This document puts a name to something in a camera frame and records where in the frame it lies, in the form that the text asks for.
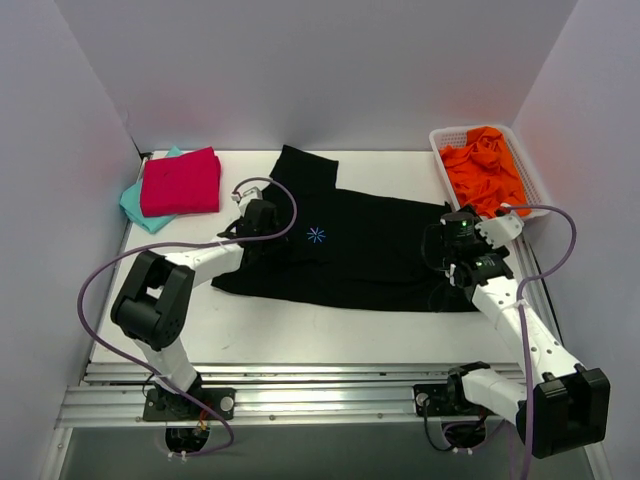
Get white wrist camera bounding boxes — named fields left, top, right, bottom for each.
left=475, top=212, right=524, bottom=249
left=231, top=187, right=262, bottom=216

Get folded teal t-shirt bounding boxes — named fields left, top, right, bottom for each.
left=119, top=161, right=176, bottom=234

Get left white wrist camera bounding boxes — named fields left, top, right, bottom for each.
left=231, top=187, right=262, bottom=216

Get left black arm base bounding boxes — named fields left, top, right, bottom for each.
left=141, top=386, right=236, bottom=456

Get black t-shirt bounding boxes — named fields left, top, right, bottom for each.
left=211, top=146, right=475, bottom=313

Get white plastic basket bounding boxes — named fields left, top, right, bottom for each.
left=429, top=124, right=551, bottom=210

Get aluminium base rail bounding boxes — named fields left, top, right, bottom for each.
left=53, top=362, right=599, bottom=429

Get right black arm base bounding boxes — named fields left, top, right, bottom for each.
left=412, top=381, right=503, bottom=449

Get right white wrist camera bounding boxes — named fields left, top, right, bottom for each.
left=475, top=212, right=524, bottom=249

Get crumpled orange t-shirt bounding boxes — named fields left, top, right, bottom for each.
left=439, top=126, right=528, bottom=218

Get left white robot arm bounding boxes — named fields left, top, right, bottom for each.
left=111, top=199, right=282, bottom=419

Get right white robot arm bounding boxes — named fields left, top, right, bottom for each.
left=421, top=207, right=611, bottom=459

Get folded pink t-shirt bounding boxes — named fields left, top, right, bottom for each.
left=140, top=147, right=222, bottom=217

